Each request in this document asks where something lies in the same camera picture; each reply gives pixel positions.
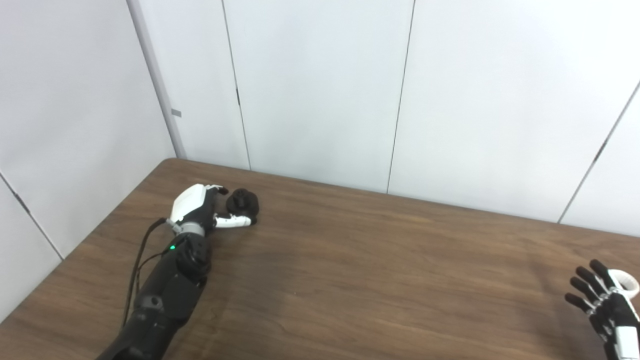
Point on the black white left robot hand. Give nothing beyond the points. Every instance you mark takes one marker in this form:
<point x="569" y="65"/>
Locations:
<point x="192" y="200"/>

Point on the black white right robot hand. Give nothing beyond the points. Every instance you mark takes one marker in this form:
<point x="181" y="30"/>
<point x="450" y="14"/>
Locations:
<point x="617" y="312"/>

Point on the round black part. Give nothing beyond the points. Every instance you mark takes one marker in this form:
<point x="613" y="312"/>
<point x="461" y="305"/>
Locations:
<point x="243" y="202"/>

